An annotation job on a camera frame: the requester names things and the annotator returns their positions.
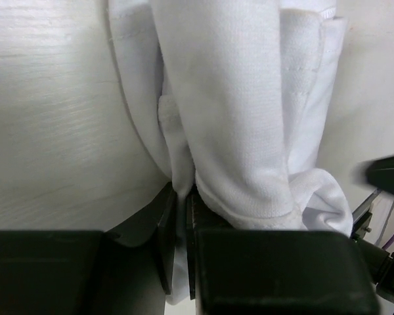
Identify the white skirt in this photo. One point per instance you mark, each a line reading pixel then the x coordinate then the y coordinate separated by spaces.
pixel 232 97

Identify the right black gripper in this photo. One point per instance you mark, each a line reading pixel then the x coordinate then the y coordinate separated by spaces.
pixel 380 174

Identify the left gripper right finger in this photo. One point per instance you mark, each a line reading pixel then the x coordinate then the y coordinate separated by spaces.
pixel 235 271

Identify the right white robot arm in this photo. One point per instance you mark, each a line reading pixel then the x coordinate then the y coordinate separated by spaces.
pixel 380 262

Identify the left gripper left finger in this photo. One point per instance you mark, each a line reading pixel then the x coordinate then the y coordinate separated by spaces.
pixel 126 270

